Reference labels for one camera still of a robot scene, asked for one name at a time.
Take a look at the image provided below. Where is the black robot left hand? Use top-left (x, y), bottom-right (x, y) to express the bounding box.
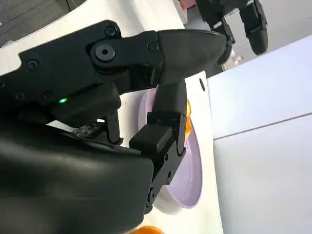
top-left (196, 0), bottom-right (269, 64)

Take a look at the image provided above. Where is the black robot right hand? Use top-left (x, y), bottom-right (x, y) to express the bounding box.
top-left (0, 20), bottom-right (226, 234)

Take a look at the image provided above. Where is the orange and white bread roll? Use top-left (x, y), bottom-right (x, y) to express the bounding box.
top-left (185, 99), bottom-right (194, 142)
top-left (136, 225), bottom-right (162, 234)

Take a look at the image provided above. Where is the white partition panel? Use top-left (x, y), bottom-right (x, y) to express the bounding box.
top-left (206, 35), bottom-right (312, 141)
top-left (213, 114), bottom-right (312, 234)

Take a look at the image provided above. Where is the lilac plate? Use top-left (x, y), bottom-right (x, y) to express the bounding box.
top-left (138, 87), bottom-right (203, 215)

